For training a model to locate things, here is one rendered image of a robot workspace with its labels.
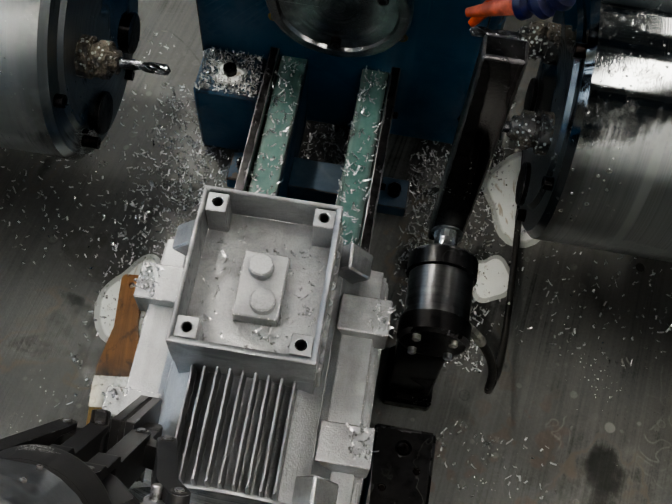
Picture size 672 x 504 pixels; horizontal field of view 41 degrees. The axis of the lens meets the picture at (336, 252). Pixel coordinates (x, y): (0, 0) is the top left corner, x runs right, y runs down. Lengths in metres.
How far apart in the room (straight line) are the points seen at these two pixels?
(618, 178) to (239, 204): 0.30
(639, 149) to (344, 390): 0.29
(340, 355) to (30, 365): 0.42
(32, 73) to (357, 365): 0.35
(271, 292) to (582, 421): 0.46
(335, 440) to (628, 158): 0.32
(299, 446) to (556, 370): 0.42
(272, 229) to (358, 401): 0.14
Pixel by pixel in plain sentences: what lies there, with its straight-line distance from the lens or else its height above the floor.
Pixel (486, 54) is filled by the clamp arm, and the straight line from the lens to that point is 0.58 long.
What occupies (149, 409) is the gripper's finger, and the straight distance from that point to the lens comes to 0.60.
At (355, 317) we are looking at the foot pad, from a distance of 0.67.
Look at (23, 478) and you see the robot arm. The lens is 0.38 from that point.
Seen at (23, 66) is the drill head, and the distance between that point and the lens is 0.77.
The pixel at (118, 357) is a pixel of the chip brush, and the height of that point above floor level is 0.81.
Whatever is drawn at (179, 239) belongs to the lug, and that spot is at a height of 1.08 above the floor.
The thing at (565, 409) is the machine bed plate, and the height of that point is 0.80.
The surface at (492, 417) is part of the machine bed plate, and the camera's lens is 0.95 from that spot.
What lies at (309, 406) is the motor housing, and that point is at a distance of 0.64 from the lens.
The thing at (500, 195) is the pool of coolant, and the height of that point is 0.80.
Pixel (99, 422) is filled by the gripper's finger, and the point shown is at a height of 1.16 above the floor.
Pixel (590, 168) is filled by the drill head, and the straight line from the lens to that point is 0.73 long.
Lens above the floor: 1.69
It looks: 64 degrees down
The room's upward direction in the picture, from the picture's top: 6 degrees clockwise
